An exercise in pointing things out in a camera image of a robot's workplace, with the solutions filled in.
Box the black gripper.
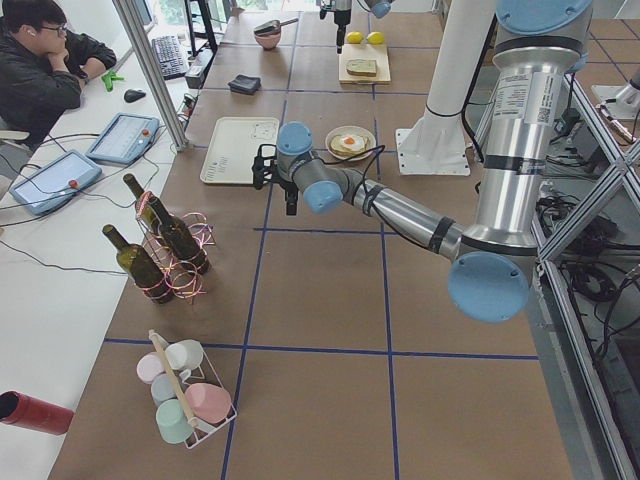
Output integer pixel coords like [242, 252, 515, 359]
[282, 182, 299, 216]
[334, 9, 349, 54]

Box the bread slice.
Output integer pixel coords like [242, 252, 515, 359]
[329, 133, 368, 156]
[345, 58, 378, 77]

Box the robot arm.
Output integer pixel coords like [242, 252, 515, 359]
[272, 1, 592, 323]
[330, 0, 392, 54]

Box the cream bear tray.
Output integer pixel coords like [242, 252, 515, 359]
[200, 116, 280, 185]

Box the yellow lemon whole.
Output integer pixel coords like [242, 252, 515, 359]
[346, 31, 364, 44]

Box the wooden cutting board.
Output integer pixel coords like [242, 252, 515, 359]
[338, 43, 391, 84]

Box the yellow lemon half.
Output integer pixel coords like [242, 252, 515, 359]
[367, 31, 385, 45]

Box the metal scoop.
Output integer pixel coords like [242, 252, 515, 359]
[253, 18, 299, 36]

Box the white round plate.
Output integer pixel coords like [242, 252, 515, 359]
[325, 125, 377, 160]

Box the pink bowl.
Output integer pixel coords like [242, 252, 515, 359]
[254, 30, 281, 50]

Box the fried egg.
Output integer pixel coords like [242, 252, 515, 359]
[335, 135, 366, 151]

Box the grey folded cloth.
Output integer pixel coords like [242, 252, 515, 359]
[228, 74, 261, 95]

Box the dark wine bottle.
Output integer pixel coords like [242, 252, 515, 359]
[102, 224, 174, 304]
[123, 173, 211, 274]

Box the black keyboard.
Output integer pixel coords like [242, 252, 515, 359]
[151, 35, 189, 80]

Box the far teach pendant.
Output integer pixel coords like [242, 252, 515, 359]
[86, 112, 160, 165]

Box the teach pendant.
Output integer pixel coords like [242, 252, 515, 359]
[86, 112, 160, 165]
[9, 150, 102, 216]

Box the black computer mouse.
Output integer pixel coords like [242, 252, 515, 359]
[123, 89, 146, 104]

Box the white cup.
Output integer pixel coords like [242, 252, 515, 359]
[165, 339, 204, 371]

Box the green clamp tool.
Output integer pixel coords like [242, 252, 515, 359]
[101, 71, 124, 92]

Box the pale pink cup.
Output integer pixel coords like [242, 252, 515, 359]
[136, 352, 165, 385]

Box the salmon pink cup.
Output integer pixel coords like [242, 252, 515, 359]
[185, 383, 232, 424]

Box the grey cup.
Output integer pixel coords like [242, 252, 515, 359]
[151, 373, 176, 407]

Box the near teach pendant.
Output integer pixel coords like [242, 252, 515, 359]
[9, 150, 102, 216]

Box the mint green cup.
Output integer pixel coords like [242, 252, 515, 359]
[155, 399, 194, 444]

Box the seated person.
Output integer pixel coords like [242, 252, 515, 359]
[1, 1, 117, 150]

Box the red cylinder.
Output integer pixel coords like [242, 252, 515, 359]
[1, 391, 74, 435]

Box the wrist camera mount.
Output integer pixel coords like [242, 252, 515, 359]
[251, 143, 277, 190]

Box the copper wire bottle rack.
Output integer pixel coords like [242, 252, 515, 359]
[135, 191, 211, 302]

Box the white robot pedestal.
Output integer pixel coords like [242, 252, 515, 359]
[396, 0, 496, 176]

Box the aluminium frame post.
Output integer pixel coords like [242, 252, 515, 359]
[112, 0, 189, 152]

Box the white wire cup rack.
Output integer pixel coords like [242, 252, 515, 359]
[137, 330, 237, 449]

